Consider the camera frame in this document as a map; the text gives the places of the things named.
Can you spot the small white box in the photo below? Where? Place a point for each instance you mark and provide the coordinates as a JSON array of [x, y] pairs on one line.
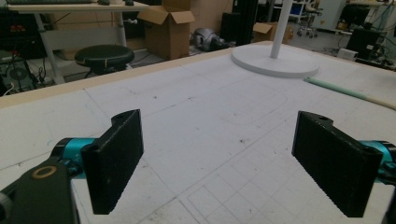
[[346, 54]]

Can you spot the black round stool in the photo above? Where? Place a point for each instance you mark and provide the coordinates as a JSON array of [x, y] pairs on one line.
[[104, 57]]

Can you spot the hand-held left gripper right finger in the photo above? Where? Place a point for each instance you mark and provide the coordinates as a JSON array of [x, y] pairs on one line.
[[334, 161]]

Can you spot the green and cream stick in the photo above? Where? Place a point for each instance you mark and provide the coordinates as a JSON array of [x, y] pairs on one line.
[[348, 92]]

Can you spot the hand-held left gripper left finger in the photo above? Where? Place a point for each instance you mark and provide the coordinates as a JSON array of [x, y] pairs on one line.
[[113, 161]]

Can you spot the white-legged desk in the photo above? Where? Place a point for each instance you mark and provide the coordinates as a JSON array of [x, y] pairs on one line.
[[62, 37]]

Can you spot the silver grey helmet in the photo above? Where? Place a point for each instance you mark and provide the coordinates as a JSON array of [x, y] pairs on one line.
[[207, 39]]

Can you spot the large open cardboard box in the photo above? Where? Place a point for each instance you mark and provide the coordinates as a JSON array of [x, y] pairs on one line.
[[168, 29]]

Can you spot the small open cardboard box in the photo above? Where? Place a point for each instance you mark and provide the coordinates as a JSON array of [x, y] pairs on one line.
[[267, 32]]

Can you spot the white lamp stand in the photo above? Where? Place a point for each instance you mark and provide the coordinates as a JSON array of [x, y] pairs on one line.
[[277, 59]]

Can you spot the black speaker cabinet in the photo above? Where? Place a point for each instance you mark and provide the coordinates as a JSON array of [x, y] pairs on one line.
[[238, 23]]

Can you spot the black equipment rack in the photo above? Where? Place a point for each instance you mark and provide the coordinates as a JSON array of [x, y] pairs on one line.
[[18, 34]]

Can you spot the office chair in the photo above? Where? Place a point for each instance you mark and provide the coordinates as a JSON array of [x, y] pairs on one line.
[[308, 18]]

